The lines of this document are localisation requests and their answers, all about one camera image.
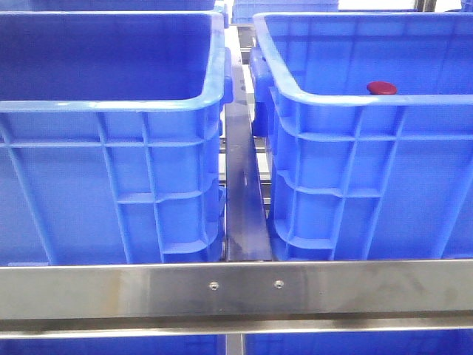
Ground steel vertical post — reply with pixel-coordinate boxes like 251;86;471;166
225;334;246;355

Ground red emergency stop button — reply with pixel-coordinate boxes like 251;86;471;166
367;81;398;95

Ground lower right blue crate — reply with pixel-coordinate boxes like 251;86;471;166
245;330;472;354

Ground lower left blue crate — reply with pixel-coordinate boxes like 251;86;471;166
1;335;226;354

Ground far centre blue crate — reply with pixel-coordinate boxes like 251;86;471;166
231;0;339;24

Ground stainless steel front rail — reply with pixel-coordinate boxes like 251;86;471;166
1;260;472;339

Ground far left blue crate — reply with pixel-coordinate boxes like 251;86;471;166
1;0;228;14

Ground left blue plastic crate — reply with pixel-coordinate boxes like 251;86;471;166
1;11;233;266

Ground right blue plastic crate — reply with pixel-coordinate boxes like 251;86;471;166
251;12;472;260

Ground blue plastic crate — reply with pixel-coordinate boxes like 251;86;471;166
251;12;472;260
1;11;233;266

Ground steel centre divider bar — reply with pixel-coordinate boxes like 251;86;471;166
225;26;272;262

